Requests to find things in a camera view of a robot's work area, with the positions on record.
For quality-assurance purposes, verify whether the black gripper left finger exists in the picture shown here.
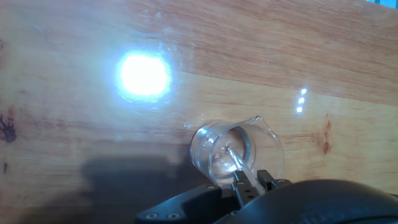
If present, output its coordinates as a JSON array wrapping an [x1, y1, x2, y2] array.
[[134, 169, 266, 224]]

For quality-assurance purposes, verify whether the glossy wooden board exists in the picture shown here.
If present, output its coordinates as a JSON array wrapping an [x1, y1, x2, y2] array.
[[0, 0, 398, 224]]

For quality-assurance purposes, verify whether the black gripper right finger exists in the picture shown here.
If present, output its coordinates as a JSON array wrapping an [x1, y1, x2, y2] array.
[[256, 169, 292, 191]]

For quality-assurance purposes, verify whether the glass beaker with water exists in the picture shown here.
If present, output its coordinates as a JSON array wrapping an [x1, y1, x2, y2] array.
[[189, 115, 285, 188]]

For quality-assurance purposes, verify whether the clear glass stirring rod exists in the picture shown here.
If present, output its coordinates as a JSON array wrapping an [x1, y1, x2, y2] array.
[[223, 146, 266, 194]]

